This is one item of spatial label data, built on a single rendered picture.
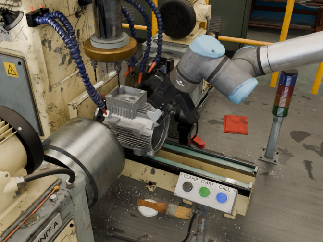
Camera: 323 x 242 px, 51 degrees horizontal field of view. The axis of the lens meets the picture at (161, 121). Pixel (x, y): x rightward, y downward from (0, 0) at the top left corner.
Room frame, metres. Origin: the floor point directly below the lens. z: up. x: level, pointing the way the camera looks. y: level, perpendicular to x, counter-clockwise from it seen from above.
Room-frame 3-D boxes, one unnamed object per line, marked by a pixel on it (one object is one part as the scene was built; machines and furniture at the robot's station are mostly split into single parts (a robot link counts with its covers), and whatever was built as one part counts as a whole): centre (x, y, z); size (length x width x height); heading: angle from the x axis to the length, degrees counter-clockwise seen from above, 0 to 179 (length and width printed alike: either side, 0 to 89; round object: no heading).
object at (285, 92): (1.14, -0.47, 1.14); 0.06 x 0.06 x 0.04
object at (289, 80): (1.14, -0.47, 1.19); 0.06 x 0.06 x 0.04
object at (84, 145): (0.77, 0.29, 1.04); 0.37 x 0.25 x 0.25; 156
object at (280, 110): (1.14, -0.47, 1.05); 0.06 x 0.06 x 0.04
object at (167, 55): (1.39, 0.01, 1.04); 0.41 x 0.25 x 0.25; 156
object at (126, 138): (1.07, 0.09, 1.01); 0.20 x 0.19 x 0.19; 65
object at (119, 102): (1.08, 0.13, 1.11); 0.12 x 0.11 x 0.07; 65
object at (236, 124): (1.38, -0.37, 0.80); 0.15 x 0.12 x 0.01; 169
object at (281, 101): (1.14, -0.47, 1.10); 0.06 x 0.06 x 0.04
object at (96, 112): (1.13, 0.23, 1.01); 0.15 x 0.02 x 0.15; 156
